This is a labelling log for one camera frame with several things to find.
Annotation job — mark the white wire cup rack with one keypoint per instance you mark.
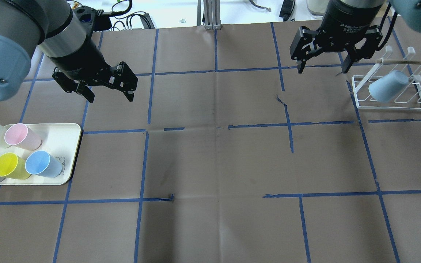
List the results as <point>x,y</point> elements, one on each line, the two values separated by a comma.
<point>407,99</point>

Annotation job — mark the black power adapter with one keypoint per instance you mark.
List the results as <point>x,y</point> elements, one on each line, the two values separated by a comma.
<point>287,9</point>

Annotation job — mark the yellow plastic cup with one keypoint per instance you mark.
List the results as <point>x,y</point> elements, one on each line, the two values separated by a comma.
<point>12,166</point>

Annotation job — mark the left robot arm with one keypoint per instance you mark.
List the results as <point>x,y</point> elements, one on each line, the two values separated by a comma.
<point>64,35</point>

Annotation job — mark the aluminium frame post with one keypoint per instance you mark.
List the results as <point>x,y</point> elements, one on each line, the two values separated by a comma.
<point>208,14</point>

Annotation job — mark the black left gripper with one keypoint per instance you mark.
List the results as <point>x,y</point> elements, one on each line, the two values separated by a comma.
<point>80,57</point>

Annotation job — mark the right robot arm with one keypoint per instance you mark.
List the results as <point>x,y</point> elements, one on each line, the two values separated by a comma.
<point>410,11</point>

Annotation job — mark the silver toaster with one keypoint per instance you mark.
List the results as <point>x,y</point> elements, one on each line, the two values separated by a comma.
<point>317,7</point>

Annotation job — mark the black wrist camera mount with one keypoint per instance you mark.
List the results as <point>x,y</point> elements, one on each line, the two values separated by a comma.
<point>92,19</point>

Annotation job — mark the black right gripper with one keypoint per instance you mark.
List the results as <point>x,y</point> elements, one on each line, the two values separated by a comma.
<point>345,19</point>

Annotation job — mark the pink plastic cup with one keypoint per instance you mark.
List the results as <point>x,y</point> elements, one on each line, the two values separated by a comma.
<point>21,136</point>

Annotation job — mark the light blue cup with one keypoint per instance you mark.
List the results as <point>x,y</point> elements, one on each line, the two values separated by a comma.
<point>385,89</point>

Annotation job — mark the blue cup on tray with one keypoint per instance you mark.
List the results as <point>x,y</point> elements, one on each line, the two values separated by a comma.
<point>43,164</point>

